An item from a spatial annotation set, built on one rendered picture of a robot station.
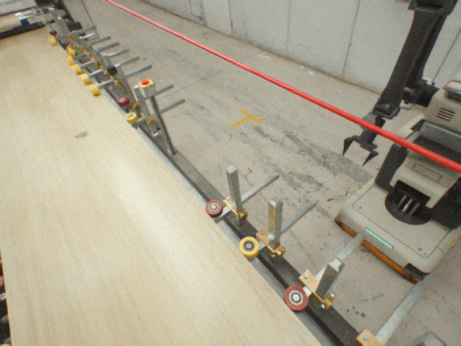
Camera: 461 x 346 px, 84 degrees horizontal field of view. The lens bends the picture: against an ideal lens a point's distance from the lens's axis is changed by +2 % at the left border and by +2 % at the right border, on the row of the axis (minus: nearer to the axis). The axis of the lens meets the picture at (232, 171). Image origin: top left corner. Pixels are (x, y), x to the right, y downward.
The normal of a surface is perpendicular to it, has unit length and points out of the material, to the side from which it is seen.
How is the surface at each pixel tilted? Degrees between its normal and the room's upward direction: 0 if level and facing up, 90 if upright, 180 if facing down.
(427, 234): 0
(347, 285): 0
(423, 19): 89
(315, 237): 0
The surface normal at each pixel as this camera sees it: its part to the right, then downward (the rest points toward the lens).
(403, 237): -0.11, -0.66
